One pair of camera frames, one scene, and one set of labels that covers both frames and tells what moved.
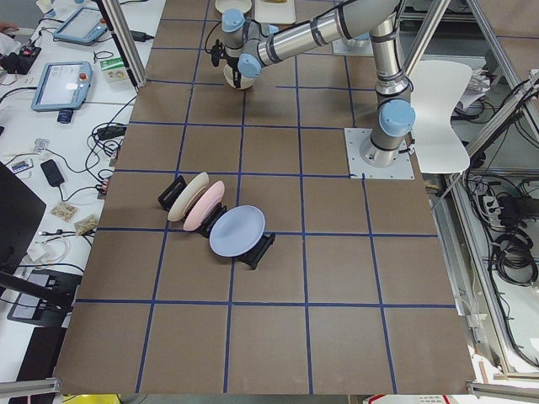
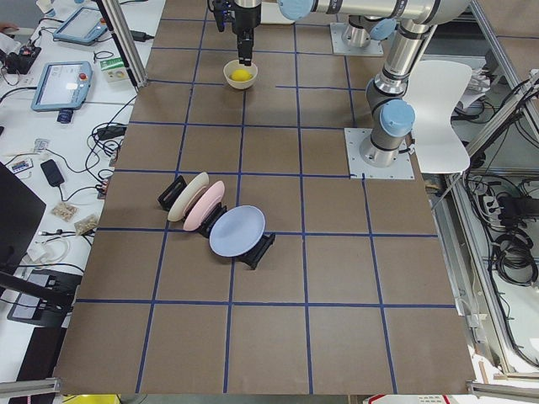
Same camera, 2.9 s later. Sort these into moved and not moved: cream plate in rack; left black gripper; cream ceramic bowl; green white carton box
Moved: left black gripper
Not moved: green white carton box; cream ceramic bowl; cream plate in rack
